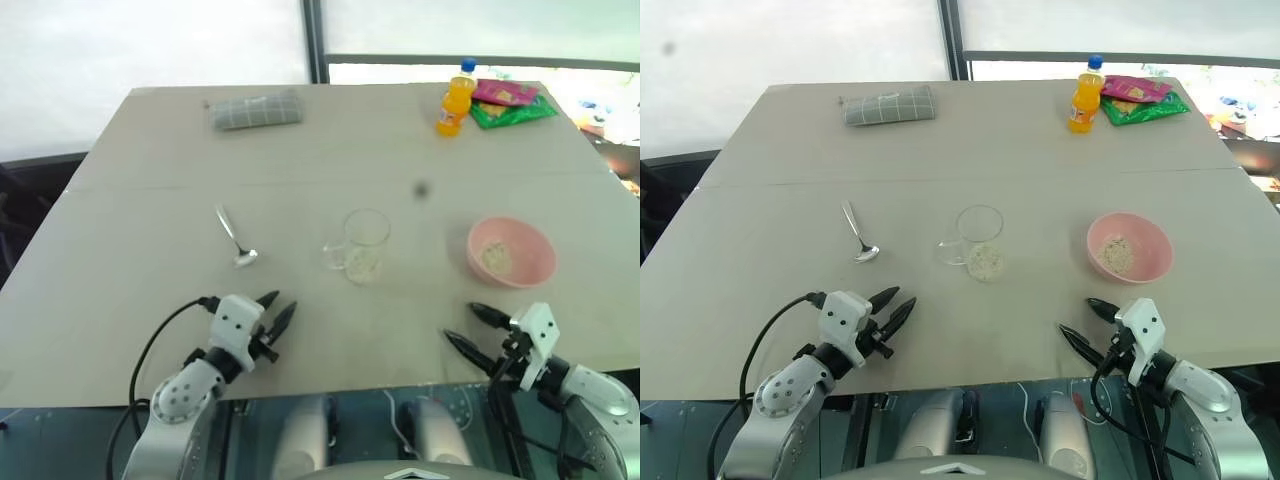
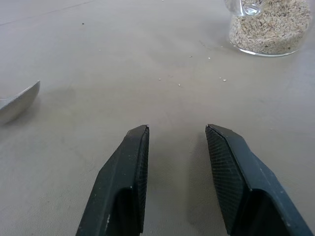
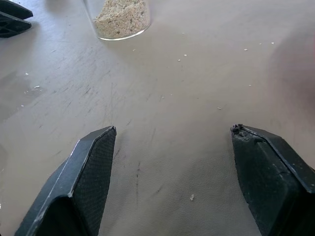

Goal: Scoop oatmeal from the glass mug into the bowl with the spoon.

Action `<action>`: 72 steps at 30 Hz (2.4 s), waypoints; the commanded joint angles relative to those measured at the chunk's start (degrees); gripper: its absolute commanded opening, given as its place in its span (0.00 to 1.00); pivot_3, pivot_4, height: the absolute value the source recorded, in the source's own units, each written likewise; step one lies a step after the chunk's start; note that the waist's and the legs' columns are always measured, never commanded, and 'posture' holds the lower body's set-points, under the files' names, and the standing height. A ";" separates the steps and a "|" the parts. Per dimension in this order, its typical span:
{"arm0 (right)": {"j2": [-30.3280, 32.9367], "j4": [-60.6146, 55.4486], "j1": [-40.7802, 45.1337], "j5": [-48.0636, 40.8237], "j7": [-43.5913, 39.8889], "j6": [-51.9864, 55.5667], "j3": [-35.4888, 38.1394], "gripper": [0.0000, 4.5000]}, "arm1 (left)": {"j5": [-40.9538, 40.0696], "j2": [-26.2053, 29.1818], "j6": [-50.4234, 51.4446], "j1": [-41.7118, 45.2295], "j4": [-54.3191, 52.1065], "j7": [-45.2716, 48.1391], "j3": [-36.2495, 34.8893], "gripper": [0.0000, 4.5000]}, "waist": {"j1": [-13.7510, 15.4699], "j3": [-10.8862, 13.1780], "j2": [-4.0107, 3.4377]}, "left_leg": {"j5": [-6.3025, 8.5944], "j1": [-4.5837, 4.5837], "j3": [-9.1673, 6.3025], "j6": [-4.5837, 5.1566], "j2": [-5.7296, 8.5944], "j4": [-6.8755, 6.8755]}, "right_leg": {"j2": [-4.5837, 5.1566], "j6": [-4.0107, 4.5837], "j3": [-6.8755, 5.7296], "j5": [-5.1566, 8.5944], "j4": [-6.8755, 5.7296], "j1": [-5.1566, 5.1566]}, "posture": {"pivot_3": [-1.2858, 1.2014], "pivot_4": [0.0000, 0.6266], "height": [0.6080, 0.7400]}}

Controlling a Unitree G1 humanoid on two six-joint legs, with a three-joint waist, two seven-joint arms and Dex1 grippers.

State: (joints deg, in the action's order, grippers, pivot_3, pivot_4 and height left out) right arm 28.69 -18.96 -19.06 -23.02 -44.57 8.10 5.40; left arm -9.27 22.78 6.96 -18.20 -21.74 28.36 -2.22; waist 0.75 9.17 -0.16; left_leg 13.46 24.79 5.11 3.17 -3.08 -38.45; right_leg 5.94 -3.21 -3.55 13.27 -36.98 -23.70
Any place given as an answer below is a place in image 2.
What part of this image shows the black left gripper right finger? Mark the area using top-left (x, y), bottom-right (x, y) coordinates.
top-left (205, 123), bottom-right (314, 236)

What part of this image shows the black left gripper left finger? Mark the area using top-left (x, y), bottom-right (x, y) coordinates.
top-left (75, 124), bottom-right (150, 236)

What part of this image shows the silver metal spoon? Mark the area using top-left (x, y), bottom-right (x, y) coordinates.
top-left (0, 80), bottom-right (41, 124)

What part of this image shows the glass jar of grain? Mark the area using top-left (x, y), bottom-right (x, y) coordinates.
top-left (223, 0), bottom-right (311, 57)

